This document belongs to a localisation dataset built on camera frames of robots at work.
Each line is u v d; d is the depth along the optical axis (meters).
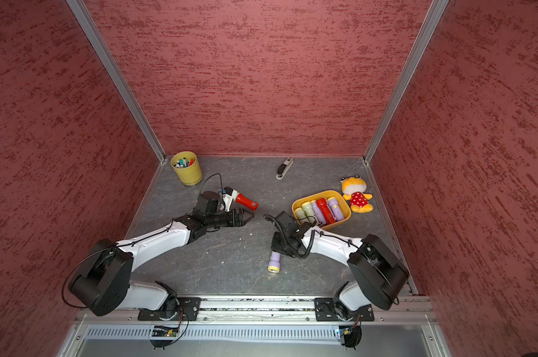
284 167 1.12
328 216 0.92
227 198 0.79
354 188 1.01
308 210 0.95
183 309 0.74
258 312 0.76
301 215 0.95
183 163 1.04
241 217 0.76
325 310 0.74
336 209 0.97
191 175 1.03
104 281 0.43
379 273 0.43
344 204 0.96
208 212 0.68
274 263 0.81
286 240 0.66
